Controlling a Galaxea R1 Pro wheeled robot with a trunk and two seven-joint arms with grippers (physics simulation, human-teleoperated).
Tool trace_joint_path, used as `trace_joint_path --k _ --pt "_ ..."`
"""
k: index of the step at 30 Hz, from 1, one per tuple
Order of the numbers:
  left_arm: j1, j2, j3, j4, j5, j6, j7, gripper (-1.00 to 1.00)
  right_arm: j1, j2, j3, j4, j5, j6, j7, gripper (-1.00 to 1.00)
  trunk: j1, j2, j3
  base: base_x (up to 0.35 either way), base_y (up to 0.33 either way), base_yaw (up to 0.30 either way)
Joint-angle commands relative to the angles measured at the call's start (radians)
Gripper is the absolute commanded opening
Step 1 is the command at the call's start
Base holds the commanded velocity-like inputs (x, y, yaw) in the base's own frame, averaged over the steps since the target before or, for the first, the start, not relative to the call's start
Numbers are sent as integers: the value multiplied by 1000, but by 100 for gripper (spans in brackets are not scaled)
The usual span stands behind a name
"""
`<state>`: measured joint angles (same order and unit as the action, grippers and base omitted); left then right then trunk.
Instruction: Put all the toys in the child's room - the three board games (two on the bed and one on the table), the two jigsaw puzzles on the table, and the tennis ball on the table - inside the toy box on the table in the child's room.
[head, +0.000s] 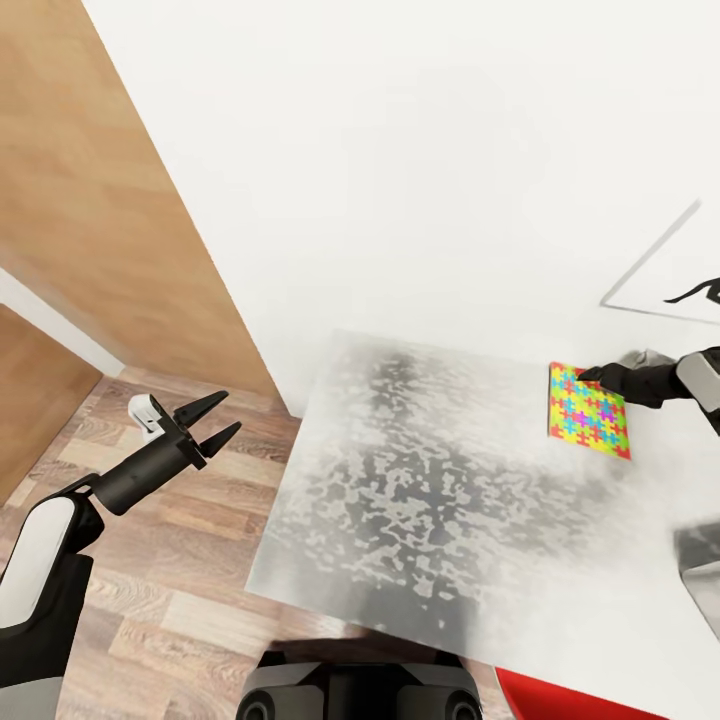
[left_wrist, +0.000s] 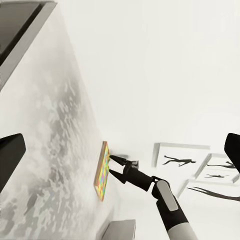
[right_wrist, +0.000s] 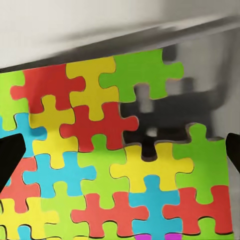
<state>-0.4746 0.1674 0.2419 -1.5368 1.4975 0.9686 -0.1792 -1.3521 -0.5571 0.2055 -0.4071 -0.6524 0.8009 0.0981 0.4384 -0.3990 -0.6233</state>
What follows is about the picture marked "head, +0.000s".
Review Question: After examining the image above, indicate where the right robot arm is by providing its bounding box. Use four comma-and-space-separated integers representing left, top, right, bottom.
577, 346, 720, 436

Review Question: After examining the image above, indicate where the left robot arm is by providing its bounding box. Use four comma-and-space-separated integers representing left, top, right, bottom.
0, 390, 243, 720

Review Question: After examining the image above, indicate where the jigsaw puzzle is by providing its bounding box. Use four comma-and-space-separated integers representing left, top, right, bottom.
549, 361, 631, 461

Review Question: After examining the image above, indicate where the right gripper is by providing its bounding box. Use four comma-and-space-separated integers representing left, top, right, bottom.
577, 362, 663, 409

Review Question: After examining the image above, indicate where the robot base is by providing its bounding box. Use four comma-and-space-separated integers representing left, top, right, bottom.
235, 651, 485, 720

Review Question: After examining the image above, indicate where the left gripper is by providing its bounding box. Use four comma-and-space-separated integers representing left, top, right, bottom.
123, 390, 243, 493

